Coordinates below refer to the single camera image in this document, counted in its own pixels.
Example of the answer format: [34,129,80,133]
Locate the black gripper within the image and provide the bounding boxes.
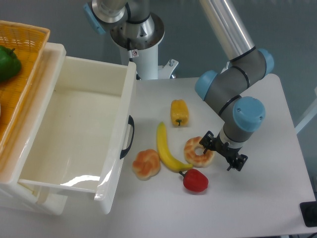
[199,131,248,172]

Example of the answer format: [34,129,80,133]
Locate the glazed ring donut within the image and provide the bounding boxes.
[183,136,214,168]

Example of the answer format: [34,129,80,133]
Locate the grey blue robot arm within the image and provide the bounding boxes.
[83,0,274,171]

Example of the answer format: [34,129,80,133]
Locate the red bell pepper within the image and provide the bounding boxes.
[179,169,209,192]

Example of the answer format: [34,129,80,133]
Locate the yellow banana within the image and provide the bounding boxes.
[156,122,193,173]

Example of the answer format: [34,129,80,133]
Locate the yellow bell pepper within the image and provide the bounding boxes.
[170,99,189,126]

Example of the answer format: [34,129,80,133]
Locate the round twisted bread bun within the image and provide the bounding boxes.
[132,149,160,180]

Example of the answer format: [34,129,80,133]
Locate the black device at table edge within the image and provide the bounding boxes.
[300,201,317,228]

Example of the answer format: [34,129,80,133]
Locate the white plastic drawer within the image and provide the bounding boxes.
[19,57,136,214]

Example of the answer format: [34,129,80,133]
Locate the orange plastic basket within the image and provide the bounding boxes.
[0,20,50,150]

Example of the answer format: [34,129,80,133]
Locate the green bell pepper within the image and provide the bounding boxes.
[0,46,22,82]

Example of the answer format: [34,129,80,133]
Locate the black drawer handle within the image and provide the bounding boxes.
[120,115,135,159]

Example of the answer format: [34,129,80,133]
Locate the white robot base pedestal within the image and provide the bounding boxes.
[110,12,179,80]

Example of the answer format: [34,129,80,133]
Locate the white drawer cabinet frame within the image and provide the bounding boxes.
[0,43,67,215]

